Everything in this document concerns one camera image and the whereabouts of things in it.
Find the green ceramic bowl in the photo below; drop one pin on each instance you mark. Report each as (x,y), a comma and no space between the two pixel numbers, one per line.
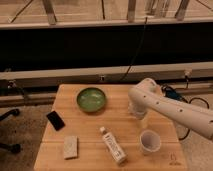
(91,99)

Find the beige sponge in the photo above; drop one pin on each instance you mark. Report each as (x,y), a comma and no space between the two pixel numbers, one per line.
(70,147)

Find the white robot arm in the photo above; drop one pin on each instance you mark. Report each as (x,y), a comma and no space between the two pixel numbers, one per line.
(143,96)

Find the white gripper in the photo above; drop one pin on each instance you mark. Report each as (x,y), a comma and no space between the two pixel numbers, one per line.
(140,113)

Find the white plastic cup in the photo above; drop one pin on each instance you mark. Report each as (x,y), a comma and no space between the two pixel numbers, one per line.
(150,142)

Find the white labelled bottle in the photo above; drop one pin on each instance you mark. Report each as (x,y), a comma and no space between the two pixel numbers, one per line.
(114,148)

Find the black smartphone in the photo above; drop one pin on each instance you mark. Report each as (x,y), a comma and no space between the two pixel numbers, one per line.
(55,120)

